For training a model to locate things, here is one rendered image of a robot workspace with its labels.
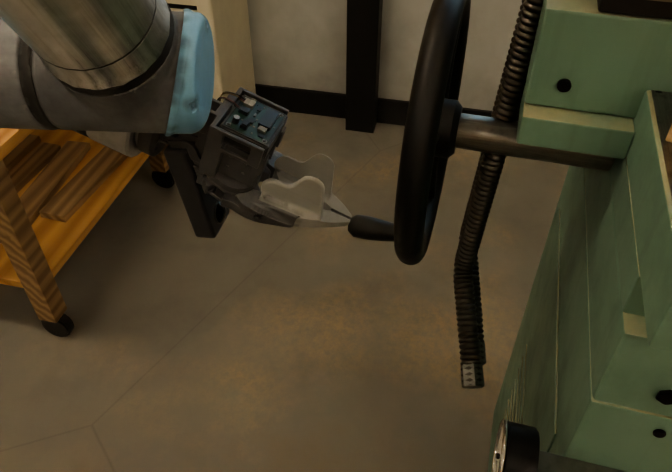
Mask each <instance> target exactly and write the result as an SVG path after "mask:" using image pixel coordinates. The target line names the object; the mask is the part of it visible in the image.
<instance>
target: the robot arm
mask: <svg viewBox="0 0 672 472"><path fill-rule="evenodd" d="M214 72H215V60H214V44H213V36H212V31H211V27H210V24H209V22H208V20H207V18H206V17H205V16H204V15H203V14H202V13H199V12H193V11H192V10H190V9H184V10H183V11H171V9H170V7H169V5H168V3H167V2H166V0H0V128H12V129H39V130H57V129H62V130H73V131H75V132H77V133H79V134H82V135H84V136H87V137H89V138H90V139H92V140H94V141H96V142H98V143H100V144H102V145H105V146H107V147H109V148H111V149H113V150H115V151H117V152H120V153H122V154H124V155H126V156H128V157H134V156H137V155H138V154H140V153H141V152H144V153H146V154H148V155H150V156H152V157H154V156H156V155H158V154H159V153H160V152H161V151H162V150H163V148H164V147H165V146H166V144H167V145H168V146H167V147H166V148H165V150H164V152H163V153H164V156H165V158H166V161H167V163H168V166H169V169H170V171H171V174H172V176H173V179H174V181H175V184H176V187H177V189H178V192H179V194H180V197H181V199H182V202H183V205H184V207H185V210H186V212H187V215H188V217H189V220H190V223H191V225H192V228H193V230H194V233H195V235H196V236H197V237H200V238H215V237H216V236H217V234H218V232H219V230H220V229H221V227H222V225H223V223H224V221H225V220H226V218H227V216H228V214H229V209H231V210H233V211H234V212H236V213H237V214H239V215H241V216H243V217H245V218H247V219H249V220H252V221H255V222H258V223H263V224H269V225H276V226H282V227H289V228H291V227H293V226H296V227H304V228H327V227H340V226H347V225H348V224H349V223H350V220H351V218H352V215H351V213H350V212H349V211H348V209H347V208H346V207H345V205H344V204H343V203H342V202H341V201H340V200H339V199H338V198H337V197H336V196H335V195H334V194H333V193H332V185H333V176H334V167H335V166H334V162H333V161H332V159H331V158H330V157H328V156H326V155H324V154H316V155H314V156H313V157H311V158H310V159H308V160H307V161H304V162H302V161H298V160H296V159H294V158H292V157H290V156H285V155H283V154H281V153H280V152H278V151H276V150H275V148H276V147H278V146H279V144H280V143H281V141H282V138H283V135H284V133H285V130H286V127H285V124H286V121H287V119H288V116H287V115H288V112H289V110H288V109H286V108H284V107H282V106H280V105H277V104H275V103H273V102H271V101H269V100H267V99H265V98H263V97H261V96H259V95H257V94H254V93H252V92H250V91H248V90H246V89H244V88H242V87H240V88H239V89H238V90H237V92H236V93H233V92H228V91H225V92H223V93H222V94H221V95H220V97H219V98H218V99H217V100H216V99H214V98H213V89H214ZM223 94H229V95H228V96H227V97H222V95H223ZM253 98H254V99H253ZM221 99H225V100H224V101H223V102H220V101H221ZM255 99H256V100H255ZM257 100H258V101H257ZM259 101H260V102H259ZM261 102H262V103H261ZM263 103H264V104H263ZM265 104H266V105H265ZM232 105H233V106H232ZM267 105H268V106H267ZM274 108H275V109H274ZM276 109H277V110H276ZM259 182H263V183H262V185H261V191H260V188H259V186H258V184H259ZM261 193H262V194H261Z"/></svg>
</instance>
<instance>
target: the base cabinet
mask: <svg viewBox="0 0 672 472"><path fill-rule="evenodd" d="M502 419H506V420H507V421H512V422H516V423H520V424H524V425H528V426H533V427H536V429H537V430H538V432H539V437H540V451H544V452H548V453H552V454H556V455H560V456H564V457H568V458H572V459H576V460H580V461H585V462H589V463H593V464H597V465H601V466H605V467H609V468H613V469H617V470H621V471H625V472H672V417H669V416H664V415H660V414H655V413H651V412H646V411H642V410H637V409H633V408H629V407H624V406H620V405H615V404H611V403H606V402H602V401H597V400H595V399H594V398H593V396H592V385H591V352H590V320H589V287H588V255H587V222H586V190H585V168H582V167H576V166H569V168H568V172H567V175H566V178H565V182H564V185H563V188H562V191H561V195H560V198H559V201H558V204H557V208H556V211H555V214H554V217H553V221H552V224H551V227H550V230H549V234H548V237H547V240H546V243H545V247H544V250H543V253H542V257H541V260H540V263H539V266H538V270H537V273H536V276H535V279H534V283H533V286H532V289H531V292H530V296H529V299H528V302H527V305H526V309H525V312H524V315H523V318H522V322H521V325H520V328H519V331H518V335H517V338H516V341H515V345H514V348H513V351H512V354H511V358H510V361H509V364H508V367H507V371H506V374H505V377H504V380H503V384H502V387H501V390H500V393H499V397H498V400H497V403H496V406H495V410H494V414H493V424H492V434H491V444H490V454H489V464H488V472H491V466H492V458H493V452H494V446H495V441H496V436H497V432H498V428H499V425H500V422H501V420H502Z"/></svg>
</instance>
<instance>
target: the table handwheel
mask: <svg viewBox="0 0 672 472"><path fill-rule="evenodd" d="M470 7H471V0H433V3H432V6H431V9H430V12H429V15H428V19H427V22H426V26H425V30H424V34H423V38H422V42H421V46H420V50H419V55H418V59H417V64H416V69H415V74H414V79H413V84H412V89H411V94H410V100H409V105H408V111H407V117H406V123H405V129H404V136H403V142H402V149H401V156H400V164H399V172H398V180H397V189H396V199H395V212H394V247H395V252H396V255H397V257H398V259H399V260H400V261H401V262H402V263H404V264H407V265H415V264H418V263H419V262H420V261H421V260H422V259H423V258H424V256H425V254H426V252H427V249H428V245H429V242H430V238H431V235H432V231H433V226H434V222H435V218H436V214H437V209H438V205H439V200H440V195H441V191H442V186H443V181H444V176H445V171H446V166H447V161H448V158H449V157H450V156H452V155H453V154H454V153H455V149H456V148H459V149H466V150H472V151H479V152H485V153H492V154H498V155H505V156H511V157H518V158H524V159H530V160H537V161H543V162H550V163H556V164H563V165H569V166H576V167H582V168H589V169H595V170H602V171H609V170H610V169H611V168H612V165H613V163H614V160H615V158H611V157H605V156H598V155H591V154H585V153H578V152H571V151H565V150H558V149H551V148H545V147H538V146H531V145H525V144H519V143H517V141H516V137H517V128H518V121H512V122H505V121H501V120H499V119H496V118H495V117H488V116H481V115H474V114H467V113H462V108H463V107H462V105H461V104H460V103H459V101H458V98H459V92H460V86H461V79H462V73H463V66H464V59H465V52H466V45H467V37H468V28H469V19H470Z"/></svg>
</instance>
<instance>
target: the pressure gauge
mask: <svg viewBox="0 0 672 472"><path fill-rule="evenodd" d="M539 450H540V437H539V432H538V430H537V429H536V427H533V426H528V425H524V424H520V423H516V422H512V421H507V420H506V419H502V420H501V422H500V425H499V428H498V432H497V436H496V441H495V446H494V452H493V458H492V466H491V472H537V470H538V462H539ZM496 453H500V459H497V469H496V458H495V456H496Z"/></svg>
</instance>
